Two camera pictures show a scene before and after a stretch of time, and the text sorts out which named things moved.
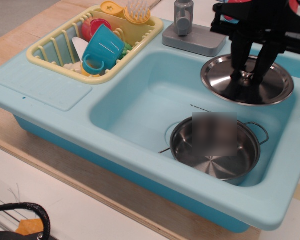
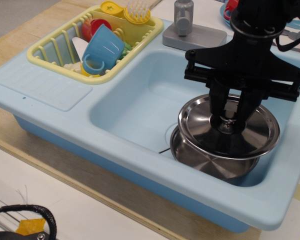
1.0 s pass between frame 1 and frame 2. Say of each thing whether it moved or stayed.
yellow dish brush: stayed
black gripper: moved
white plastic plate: stayed
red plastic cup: stayed
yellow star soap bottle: stayed
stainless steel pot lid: moved
